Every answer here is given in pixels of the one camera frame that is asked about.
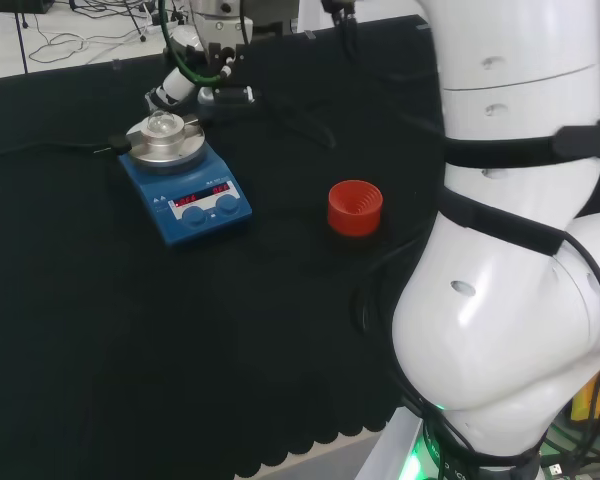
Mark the clear round-bottom glass flask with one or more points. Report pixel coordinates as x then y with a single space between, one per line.
164 125

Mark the red ribbed plastic cylinder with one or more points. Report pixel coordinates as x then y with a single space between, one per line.
352 220

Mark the black box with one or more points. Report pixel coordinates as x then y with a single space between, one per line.
20 6

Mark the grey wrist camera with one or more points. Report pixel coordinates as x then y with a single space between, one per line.
230 96

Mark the yellow stop button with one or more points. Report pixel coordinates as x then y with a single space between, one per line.
587 400

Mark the black bench cloth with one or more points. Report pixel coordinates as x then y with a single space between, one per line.
130 325

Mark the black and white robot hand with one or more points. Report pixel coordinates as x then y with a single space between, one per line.
177 85

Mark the heater with blue base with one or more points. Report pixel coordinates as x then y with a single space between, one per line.
190 225

